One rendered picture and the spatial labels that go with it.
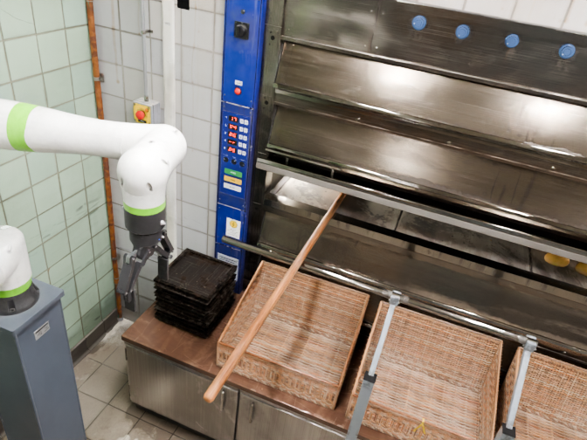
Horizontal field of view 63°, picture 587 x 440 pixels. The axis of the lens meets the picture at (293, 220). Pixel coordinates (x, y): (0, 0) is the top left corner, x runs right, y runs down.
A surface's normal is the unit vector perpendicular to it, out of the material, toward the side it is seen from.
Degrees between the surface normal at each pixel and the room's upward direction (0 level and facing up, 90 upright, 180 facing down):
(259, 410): 90
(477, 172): 70
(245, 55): 90
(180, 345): 0
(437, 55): 90
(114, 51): 90
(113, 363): 0
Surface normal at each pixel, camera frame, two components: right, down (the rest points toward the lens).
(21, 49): 0.92, 0.29
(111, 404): 0.12, -0.83
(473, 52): -0.36, 0.47
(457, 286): -0.29, 0.15
